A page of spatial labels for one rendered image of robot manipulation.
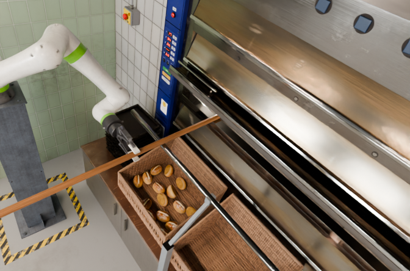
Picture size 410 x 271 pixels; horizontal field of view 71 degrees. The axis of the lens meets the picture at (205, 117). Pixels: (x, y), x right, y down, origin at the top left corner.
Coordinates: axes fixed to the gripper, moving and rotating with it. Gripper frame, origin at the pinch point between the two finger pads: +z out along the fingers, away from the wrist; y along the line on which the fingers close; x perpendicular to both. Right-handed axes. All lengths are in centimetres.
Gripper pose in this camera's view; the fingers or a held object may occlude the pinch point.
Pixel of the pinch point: (134, 152)
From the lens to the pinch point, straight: 150.0
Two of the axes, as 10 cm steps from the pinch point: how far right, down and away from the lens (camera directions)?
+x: -7.5, 3.1, -5.8
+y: -1.9, 7.4, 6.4
